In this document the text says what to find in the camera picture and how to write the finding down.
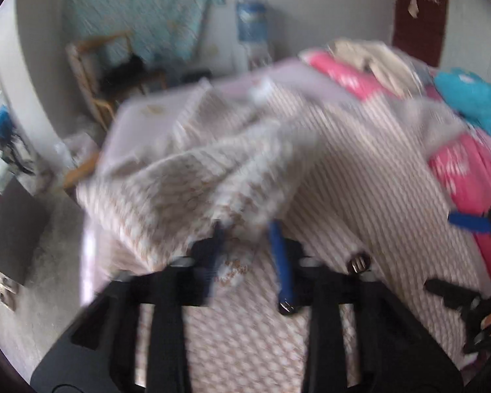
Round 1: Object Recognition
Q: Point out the beige white houndstooth fuzzy coat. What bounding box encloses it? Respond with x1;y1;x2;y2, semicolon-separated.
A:
76;77;491;393

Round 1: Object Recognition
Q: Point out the black clothing on chair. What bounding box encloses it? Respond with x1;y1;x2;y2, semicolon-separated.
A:
99;54;167;94

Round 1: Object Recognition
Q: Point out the pink floral blanket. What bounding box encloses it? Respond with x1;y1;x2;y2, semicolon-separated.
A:
300;50;491;279

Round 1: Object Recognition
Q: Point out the blue patterned quilt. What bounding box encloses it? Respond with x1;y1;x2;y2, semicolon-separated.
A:
433;68;491;136

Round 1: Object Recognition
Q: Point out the light pink printed bed sheet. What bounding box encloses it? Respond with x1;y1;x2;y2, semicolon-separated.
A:
79;58;353;308

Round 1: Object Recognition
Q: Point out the wooden chair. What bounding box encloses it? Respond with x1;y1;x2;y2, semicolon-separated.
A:
64;30;169;130

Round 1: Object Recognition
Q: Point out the dark grey board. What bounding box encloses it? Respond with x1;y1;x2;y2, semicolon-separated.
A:
0;178;49;286

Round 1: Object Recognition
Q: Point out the white water dispenser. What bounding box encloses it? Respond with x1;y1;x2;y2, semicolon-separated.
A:
243;42;273;72

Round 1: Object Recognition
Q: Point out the cream beige jacket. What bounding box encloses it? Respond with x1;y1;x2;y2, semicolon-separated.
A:
328;38;425;98

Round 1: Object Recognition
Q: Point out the dark red door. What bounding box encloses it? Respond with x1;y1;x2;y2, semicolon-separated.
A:
392;0;448;67

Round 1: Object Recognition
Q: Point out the blue water bottle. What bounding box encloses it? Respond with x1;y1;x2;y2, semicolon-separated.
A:
235;0;269;44

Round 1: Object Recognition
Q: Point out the teal floral hanging cloth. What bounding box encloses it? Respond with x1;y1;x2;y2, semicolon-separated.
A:
62;0;225;62

